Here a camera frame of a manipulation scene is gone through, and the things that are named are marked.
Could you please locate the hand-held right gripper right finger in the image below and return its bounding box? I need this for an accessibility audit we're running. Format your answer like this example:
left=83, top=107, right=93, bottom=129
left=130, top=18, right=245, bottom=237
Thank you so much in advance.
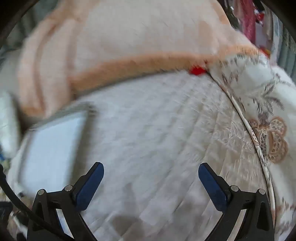
left=198, top=163, right=275, bottom=241

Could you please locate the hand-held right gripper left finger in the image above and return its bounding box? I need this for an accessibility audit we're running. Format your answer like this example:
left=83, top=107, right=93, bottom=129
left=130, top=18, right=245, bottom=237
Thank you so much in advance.
left=27, top=162, right=105, bottom=241

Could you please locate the striped frame white tray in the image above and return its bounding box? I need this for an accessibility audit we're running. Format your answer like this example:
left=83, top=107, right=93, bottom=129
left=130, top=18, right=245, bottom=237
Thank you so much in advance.
left=17, top=103, right=93, bottom=195

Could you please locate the white quilted bedspread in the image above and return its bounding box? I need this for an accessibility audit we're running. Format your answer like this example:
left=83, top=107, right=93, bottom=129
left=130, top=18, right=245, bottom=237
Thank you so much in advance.
left=7, top=70, right=275, bottom=241

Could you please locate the floral patterned bedding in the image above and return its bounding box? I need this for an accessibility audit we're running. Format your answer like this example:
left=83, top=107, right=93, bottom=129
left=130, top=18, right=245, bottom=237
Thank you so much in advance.
left=208, top=53, right=296, bottom=241

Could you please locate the small red item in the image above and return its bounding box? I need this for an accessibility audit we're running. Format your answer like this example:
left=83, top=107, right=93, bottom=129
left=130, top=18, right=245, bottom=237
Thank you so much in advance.
left=188, top=65, right=207, bottom=76

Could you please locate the peach fringed blanket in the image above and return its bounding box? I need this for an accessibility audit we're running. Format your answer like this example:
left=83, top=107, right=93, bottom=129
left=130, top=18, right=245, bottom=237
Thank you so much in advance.
left=18, top=0, right=264, bottom=121

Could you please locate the pink dotted cloth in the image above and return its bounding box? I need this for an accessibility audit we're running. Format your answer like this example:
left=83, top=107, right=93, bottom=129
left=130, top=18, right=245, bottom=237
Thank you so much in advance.
left=231, top=0, right=264, bottom=40

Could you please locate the black cable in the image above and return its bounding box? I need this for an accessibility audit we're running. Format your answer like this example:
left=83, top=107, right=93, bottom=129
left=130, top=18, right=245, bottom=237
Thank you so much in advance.
left=0, top=163, right=74, bottom=241

